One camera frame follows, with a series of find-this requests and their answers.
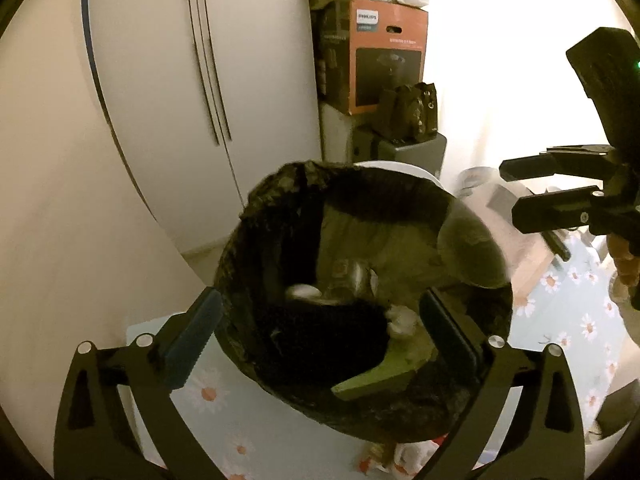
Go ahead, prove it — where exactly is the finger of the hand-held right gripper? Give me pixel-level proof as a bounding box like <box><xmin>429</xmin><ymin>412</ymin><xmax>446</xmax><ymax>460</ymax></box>
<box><xmin>511</xmin><ymin>186</ymin><xmax>608</xmax><ymax>235</ymax></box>
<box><xmin>499</xmin><ymin>144</ymin><xmax>616</xmax><ymax>183</ymax></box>

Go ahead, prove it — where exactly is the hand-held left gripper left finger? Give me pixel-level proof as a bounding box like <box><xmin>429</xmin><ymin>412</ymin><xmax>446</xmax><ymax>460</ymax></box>
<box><xmin>53</xmin><ymin>287</ymin><xmax>224</xmax><ymax>480</ymax></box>

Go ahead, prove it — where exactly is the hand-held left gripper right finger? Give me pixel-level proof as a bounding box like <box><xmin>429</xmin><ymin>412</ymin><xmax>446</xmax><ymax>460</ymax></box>
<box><xmin>415</xmin><ymin>287</ymin><xmax>587</xmax><ymax>480</ymax></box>

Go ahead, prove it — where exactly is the green plastic piece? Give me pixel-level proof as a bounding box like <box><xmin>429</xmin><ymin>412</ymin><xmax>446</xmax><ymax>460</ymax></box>
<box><xmin>331</xmin><ymin>332</ymin><xmax>436</xmax><ymax>402</ymax></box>

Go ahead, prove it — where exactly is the black cloth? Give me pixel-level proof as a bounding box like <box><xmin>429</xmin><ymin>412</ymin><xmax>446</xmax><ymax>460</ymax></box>
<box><xmin>270</xmin><ymin>305</ymin><xmax>391</xmax><ymax>361</ymax></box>

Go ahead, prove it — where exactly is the bin with black bag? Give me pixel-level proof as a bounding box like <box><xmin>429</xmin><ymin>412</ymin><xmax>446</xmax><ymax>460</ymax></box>
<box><xmin>212</xmin><ymin>159</ymin><xmax>515</xmax><ymax>445</ymax></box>

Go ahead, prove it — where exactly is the person's right hand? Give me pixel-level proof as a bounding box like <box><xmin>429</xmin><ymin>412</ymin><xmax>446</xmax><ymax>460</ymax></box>
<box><xmin>606</xmin><ymin>234</ymin><xmax>640</xmax><ymax>293</ymax></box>

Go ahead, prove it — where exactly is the wooden cutting board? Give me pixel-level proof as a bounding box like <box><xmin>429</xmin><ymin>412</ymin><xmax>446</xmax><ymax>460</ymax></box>
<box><xmin>487</xmin><ymin>182</ymin><xmax>556</xmax><ymax>286</ymax></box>

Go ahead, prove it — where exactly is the beige mug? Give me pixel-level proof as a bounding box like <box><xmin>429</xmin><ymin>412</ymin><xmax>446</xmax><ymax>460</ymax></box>
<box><xmin>457</xmin><ymin>166</ymin><xmax>493</xmax><ymax>196</ymax></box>

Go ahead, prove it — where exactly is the daisy print tablecloth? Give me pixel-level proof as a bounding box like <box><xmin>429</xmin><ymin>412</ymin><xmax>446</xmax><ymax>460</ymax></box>
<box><xmin>125</xmin><ymin>237</ymin><xmax>636</xmax><ymax>480</ymax></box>

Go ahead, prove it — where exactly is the white curtain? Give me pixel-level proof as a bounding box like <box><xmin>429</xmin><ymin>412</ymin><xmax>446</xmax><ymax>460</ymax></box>
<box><xmin>425</xmin><ymin>0</ymin><xmax>616</xmax><ymax>196</ymax></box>

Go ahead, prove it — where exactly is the grey cabinet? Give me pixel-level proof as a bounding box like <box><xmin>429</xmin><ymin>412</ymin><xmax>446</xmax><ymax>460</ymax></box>
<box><xmin>320</xmin><ymin>102</ymin><xmax>447</xmax><ymax>181</ymax></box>

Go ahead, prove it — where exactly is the small black gift bag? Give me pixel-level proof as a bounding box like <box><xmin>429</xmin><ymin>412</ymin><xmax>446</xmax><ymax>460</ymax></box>
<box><xmin>380</xmin><ymin>81</ymin><xmax>439</xmax><ymax>143</ymax></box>

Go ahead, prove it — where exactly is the white chair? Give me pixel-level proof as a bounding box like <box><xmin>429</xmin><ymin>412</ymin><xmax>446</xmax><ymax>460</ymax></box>
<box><xmin>352</xmin><ymin>160</ymin><xmax>443</xmax><ymax>191</ymax></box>

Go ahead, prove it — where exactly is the orange cardboard box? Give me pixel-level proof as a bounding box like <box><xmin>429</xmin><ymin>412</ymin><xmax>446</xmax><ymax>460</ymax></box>
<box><xmin>320</xmin><ymin>0</ymin><xmax>430</xmax><ymax>116</ymax></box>

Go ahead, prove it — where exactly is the white wardrobe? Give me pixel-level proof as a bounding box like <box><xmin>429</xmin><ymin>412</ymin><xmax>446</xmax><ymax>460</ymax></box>
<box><xmin>82</xmin><ymin>0</ymin><xmax>326</xmax><ymax>256</ymax></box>

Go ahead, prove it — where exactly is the cleaver with black handle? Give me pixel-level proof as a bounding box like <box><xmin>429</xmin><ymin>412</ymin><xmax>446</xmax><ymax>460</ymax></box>
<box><xmin>487</xmin><ymin>185</ymin><xmax>571</xmax><ymax>262</ymax></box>

